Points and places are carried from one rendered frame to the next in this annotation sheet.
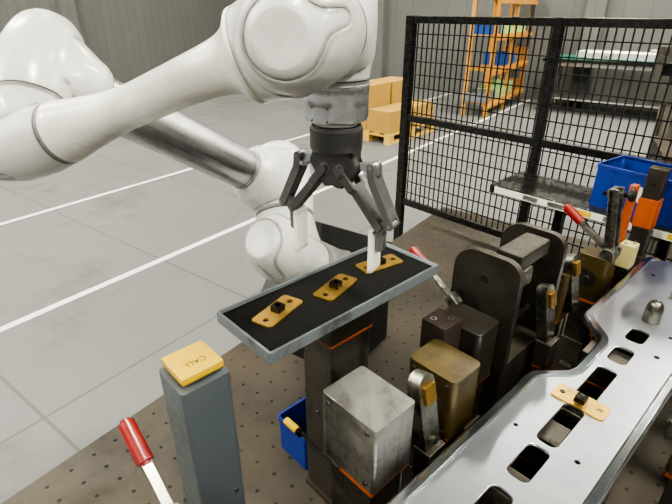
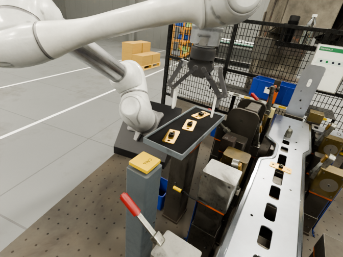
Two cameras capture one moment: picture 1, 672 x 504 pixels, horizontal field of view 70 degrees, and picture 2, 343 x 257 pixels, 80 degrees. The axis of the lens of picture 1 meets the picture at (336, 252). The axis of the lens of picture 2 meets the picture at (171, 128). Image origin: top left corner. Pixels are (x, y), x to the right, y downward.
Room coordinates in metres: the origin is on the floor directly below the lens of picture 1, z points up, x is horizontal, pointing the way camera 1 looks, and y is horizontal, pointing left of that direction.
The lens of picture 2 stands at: (0.08, 0.27, 1.49)
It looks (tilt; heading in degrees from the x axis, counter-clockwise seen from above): 28 degrees down; 341
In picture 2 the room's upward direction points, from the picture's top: 8 degrees clockwise
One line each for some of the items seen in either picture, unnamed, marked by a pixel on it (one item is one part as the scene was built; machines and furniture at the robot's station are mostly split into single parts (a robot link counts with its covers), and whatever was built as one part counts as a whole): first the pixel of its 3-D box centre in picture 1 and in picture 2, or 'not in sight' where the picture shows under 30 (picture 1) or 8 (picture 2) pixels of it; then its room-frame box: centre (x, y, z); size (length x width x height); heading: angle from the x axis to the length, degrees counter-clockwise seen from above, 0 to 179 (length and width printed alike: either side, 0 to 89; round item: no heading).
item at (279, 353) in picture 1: (336, 290); (190, 126); (0.68, 0.00, 1.16); 0.37 x 0.14 x 0.02; 133
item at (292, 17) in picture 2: not in sight; (290, 29); (1.51, -1.06, 1.52); 0.07 x 0.07 x 0.18
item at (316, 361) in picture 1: (336, 397); (180, 176); (0.68, 0.00, 0.92); 0.10 x 0.08 x 0.45; 133
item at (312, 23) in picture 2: not in sight; (309, 29); (1.42, -1.14, 1.53); 0.07 x 0.07 x 0.20
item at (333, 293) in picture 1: (335, 284); (189, 124); (0.69, 0.00, 1.17); 0.08 x 0.04 x 0.01; 147
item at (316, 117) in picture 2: not in sight; (305, 135); (1.00, -1.03, 0.88); 0.08 x 0.08 x 0.36; 43
